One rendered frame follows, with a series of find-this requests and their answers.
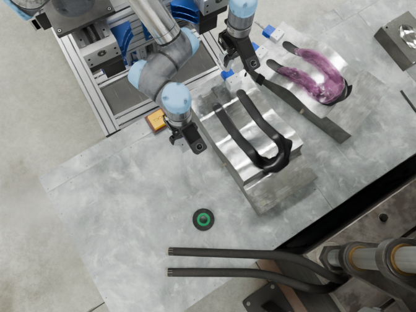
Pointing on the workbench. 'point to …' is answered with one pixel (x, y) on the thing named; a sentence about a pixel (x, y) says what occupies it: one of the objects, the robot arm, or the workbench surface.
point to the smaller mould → (400, 39)
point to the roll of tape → (204, 216)
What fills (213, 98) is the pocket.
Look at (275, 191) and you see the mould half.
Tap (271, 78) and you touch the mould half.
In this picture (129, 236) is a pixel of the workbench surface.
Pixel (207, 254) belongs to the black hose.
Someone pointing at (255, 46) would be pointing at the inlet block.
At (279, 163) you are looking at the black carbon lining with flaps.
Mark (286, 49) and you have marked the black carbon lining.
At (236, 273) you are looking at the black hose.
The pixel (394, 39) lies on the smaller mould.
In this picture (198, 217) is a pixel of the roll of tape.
